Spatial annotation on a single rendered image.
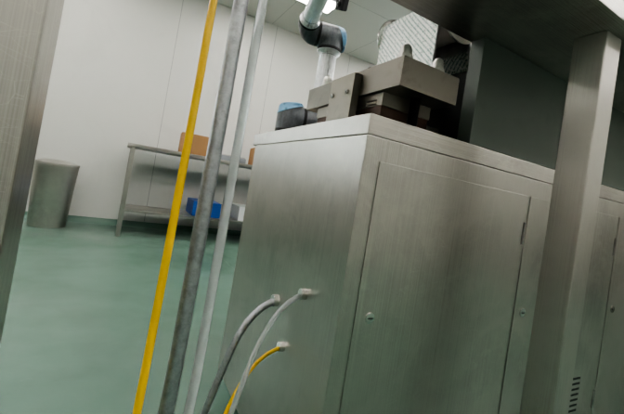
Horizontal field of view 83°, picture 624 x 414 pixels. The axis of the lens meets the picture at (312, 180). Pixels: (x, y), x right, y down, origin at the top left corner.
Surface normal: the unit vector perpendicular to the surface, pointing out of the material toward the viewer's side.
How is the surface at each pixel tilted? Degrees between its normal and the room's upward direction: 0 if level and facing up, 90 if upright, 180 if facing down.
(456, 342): 90
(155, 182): 90
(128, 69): 90
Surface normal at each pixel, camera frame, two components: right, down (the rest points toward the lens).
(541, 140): 0.47, 0.05
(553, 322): -0.87, -0.15
